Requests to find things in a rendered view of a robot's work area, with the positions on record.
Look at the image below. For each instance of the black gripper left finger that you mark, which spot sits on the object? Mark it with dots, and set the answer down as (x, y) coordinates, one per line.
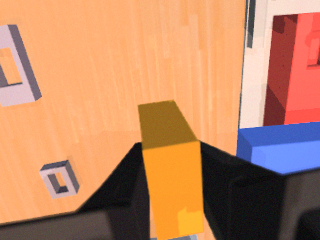
(119, 209)

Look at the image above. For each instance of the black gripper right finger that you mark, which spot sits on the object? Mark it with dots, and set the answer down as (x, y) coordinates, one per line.
(245, 201)

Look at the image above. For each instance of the blue rectangular block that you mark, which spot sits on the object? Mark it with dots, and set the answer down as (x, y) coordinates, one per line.
(281, 148)

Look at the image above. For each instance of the orange rectangular block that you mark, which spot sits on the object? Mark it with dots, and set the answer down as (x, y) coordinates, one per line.
(171, 153)

